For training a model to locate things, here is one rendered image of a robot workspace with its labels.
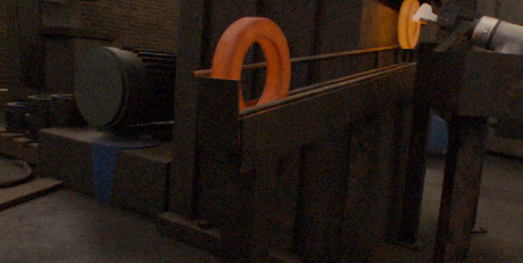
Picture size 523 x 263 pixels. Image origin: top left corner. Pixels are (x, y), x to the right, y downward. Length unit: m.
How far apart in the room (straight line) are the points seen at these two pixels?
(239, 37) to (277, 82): 0.15
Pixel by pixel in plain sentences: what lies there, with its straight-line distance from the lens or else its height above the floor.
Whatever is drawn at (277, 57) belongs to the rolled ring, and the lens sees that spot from 0.76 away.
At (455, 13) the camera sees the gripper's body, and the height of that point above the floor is 0.85.
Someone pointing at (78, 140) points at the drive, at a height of 0.24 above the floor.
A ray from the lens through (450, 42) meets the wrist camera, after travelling 1.49.
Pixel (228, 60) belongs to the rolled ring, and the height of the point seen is 0.66.
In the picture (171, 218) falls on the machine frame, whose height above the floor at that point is 0.07.
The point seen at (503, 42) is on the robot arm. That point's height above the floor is 0.77.
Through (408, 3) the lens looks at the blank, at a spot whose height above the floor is 0.88.
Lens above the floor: 0.66
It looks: 7 degrees down
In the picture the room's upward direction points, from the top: 4 degrees clockwise
